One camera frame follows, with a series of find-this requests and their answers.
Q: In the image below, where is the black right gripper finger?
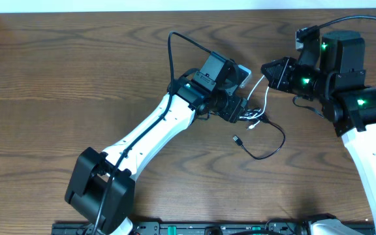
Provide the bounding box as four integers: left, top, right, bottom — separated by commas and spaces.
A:
260, 57, 286, 76
265, 75, 281, 89

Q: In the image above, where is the white USB cable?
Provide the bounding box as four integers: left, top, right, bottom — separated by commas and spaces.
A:
238, 74, 270, 131

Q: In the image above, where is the black USB cable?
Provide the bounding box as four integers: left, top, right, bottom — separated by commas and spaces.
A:
232, 109, 287, 161

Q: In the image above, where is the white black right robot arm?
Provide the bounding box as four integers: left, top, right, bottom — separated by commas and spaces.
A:
260, 31, 376, 232

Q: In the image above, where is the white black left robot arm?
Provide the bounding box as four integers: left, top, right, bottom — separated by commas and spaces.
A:
65, 52, 252, 234

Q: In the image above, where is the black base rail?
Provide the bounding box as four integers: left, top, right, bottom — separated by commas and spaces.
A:
50, 221, 376, 235

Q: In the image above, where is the black left camera cable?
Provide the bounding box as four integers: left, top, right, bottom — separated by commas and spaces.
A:
89, 31, 213, 235

